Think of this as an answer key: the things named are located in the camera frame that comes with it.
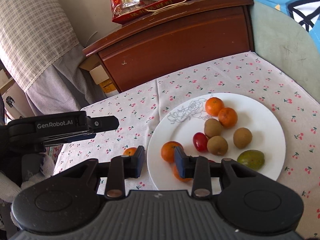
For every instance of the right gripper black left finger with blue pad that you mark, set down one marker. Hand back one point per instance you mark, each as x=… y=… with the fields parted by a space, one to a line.
x=120 y=168

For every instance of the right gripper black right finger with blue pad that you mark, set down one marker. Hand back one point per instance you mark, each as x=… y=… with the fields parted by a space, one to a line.
x=197 y=168

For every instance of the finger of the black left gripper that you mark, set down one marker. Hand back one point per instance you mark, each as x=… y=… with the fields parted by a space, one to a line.
x=102 y=123

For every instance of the red cherry tomato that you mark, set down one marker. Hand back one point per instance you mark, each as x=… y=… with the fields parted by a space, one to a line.
x=200 y=142

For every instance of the brown kiwi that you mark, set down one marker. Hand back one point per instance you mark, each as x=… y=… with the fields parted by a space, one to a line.
x=217 y=145
x=212 y=128
x=242 y=137

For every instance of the white gloved left hand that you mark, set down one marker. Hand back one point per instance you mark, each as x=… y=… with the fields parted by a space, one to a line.
x=24 y=172

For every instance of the green plum fruit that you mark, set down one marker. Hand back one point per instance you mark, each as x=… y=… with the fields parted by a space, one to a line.
x=253 y=159

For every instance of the cardboard box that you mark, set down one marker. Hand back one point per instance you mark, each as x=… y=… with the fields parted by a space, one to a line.
x=99 y=75

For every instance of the white plate rose drawing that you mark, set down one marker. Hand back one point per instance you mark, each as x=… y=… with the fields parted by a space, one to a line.
x=182 y=122

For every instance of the dark red wooden cabinet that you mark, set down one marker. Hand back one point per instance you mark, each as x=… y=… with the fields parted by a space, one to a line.
x=172 y=39

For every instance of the plaid beige cover cloth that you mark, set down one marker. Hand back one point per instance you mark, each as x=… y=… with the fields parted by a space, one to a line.
x=34 y=34

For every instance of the cherry print tablecloth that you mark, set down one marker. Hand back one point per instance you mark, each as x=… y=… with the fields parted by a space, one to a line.
x=141 y=109

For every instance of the green sofa armrest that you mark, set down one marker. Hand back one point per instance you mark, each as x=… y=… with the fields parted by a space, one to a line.
x=284 y=43

